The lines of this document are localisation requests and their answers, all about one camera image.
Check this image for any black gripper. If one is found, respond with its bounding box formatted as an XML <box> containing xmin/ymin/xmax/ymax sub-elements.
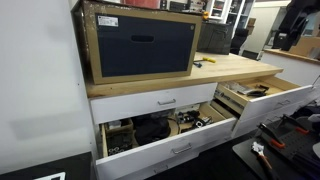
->
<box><xmin>273</xmin><ymin>9</ymin><xmax>309</xmax><ymax>52</ymax></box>

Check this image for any shallow white wooden drawer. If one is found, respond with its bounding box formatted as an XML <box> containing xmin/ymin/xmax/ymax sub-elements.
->
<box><xmin>89</xmin><ymin>82</ymin><xmax>218</xmax><ymax>125</ymax></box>
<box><xmin>214</xmin><ymin>74</ymin><xmax>314</xmax><ymax>123</ymax></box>

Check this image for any white counter with wood top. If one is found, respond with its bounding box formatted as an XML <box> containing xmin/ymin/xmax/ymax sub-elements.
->
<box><xmin>259</xmin><ymin>49</ymin><xmax>320</xmax><ymax>88</ymax></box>

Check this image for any deep white wooden drawer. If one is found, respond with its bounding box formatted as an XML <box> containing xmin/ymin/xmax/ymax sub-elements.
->
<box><xmin>210</xmin><ymin>94</ymin><xmax>303</xmax><ymax>139</ymax></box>
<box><xmin>94</xmin><ymin>101</ymin><xmax>238</xmax><ymax>180</ymax></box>

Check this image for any plain brown cardboard box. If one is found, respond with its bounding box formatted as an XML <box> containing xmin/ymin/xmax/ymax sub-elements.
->
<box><xmin>288</xmin><ymin>35</ymin><xmax>320</xmax><ymax>60</ymax></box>

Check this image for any small brown cardboard box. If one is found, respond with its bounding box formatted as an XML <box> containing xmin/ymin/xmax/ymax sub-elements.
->
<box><xmin>246</xmin><ymin>17</ymin><xmax>258</xmax><ymax>36</ymax></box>

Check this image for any black office chair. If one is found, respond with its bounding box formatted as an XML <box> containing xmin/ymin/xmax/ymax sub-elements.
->
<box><xmin>229</xmin><ymin>27</ymin><xmax>250</xmax><ymax>56</ymax></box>

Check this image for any white shelving unit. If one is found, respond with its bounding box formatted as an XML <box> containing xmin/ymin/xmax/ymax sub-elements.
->
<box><xmin>206</xmin><ymin>0</ymin><xmax>256</xmax><ymax>34</ymax></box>

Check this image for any black orange bar clamp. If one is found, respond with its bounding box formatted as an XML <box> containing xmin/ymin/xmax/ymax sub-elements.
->
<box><xmin>280</xmin><ymin>113</ymin><xmax>310</xmax><ymax>136</ymax></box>
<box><xmin>257</xmin><ymin>122</ymin><xmax>287</xmax><ymax>150</ymax></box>

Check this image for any large brown cardboard box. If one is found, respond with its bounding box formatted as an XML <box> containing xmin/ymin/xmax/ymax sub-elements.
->
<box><xmin>71</xmin><ymin>0</ymin><xmax>203</xmax><ymax>85</ymax></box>

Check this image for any open cardboard tray box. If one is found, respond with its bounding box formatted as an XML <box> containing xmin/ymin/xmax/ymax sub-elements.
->
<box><xmin>103</xmin><ymin>118</ymin><xmax>135</xmax><ymax>157</ymax></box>

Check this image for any orange handled ratchet wrench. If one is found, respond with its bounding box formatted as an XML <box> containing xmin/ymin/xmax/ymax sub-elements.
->
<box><xmin>250</xmin><ymin>141</ymin><xmax>275</xmax><ymax>180</ymax></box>

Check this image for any black camera gear pile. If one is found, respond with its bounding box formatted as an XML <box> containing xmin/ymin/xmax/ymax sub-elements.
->
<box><xmin>176</xmin><ymin>109</ymin><xmax>214</xmax><ymax>129</ymax></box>

